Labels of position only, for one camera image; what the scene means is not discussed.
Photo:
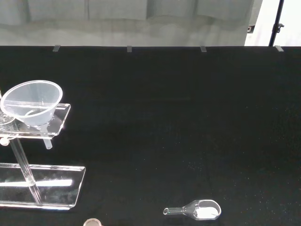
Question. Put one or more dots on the glass weighing funnel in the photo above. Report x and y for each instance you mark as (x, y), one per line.
(207, 210)

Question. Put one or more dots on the grey tape strip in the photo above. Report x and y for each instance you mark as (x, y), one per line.
(56, 48)
(279, 48)
(129, 48)
(203, 49)

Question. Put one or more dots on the clear acrylic funnel stand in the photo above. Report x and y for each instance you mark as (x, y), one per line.
(58, 188)

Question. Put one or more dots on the small black clamp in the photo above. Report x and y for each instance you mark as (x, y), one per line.
(250, 28)

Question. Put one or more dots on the glass round-bottom flask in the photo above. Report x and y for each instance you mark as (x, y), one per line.
(92, 222)

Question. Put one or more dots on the black cloth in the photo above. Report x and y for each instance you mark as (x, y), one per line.
(164, 129)

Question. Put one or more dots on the black tripod pole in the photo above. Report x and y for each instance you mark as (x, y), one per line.
(277, 21)

